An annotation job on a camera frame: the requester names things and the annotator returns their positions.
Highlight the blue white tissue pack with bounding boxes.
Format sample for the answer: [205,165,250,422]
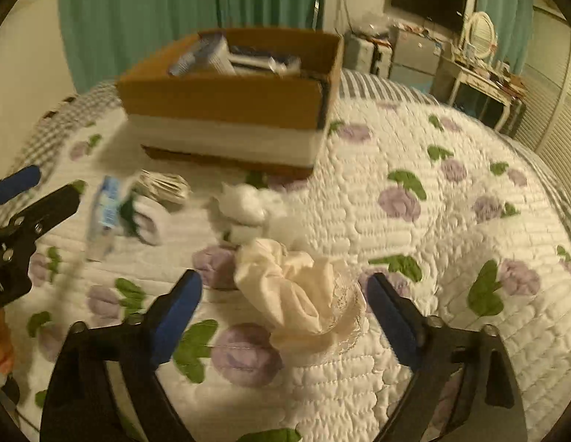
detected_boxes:
[85,175,126,264]

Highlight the white grey sock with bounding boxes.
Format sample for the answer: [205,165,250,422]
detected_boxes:
[119,193,170,246]

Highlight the white face masks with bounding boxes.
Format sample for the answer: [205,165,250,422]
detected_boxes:
[133,170,191,207]

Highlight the cream lace cloth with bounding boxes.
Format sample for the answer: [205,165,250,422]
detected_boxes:
[233,238,366,364]

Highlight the operator hand orange glove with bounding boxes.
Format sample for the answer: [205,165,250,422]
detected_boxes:
[0,308,14,375]

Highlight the teal window curtain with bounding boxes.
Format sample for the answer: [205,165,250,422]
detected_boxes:
[58,0,324,93]

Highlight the floral quilted white bedspread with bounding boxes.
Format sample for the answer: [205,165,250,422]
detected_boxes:
[0,99,571,441]

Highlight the open cardboard box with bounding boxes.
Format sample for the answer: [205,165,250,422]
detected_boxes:
[115,27,343,180]

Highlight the white wardrobe sliding doors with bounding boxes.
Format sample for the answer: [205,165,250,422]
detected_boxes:
[515,8,571,204]

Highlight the white dressing table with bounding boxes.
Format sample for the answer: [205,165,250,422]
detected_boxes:
[430,58,526,137]

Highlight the small grey refrigerator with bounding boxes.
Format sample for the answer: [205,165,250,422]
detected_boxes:
[388,28,442,93]

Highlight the white oval vanity mirror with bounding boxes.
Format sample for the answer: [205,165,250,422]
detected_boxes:
[459,11,497,60]

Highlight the white suitcase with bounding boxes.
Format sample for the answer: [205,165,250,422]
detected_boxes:
[343,32,393,79]

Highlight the teal curtain right side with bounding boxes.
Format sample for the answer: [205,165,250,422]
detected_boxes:
[475,0,533,74]

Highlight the black wall television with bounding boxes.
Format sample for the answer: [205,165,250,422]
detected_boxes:
[391,0,467,34]

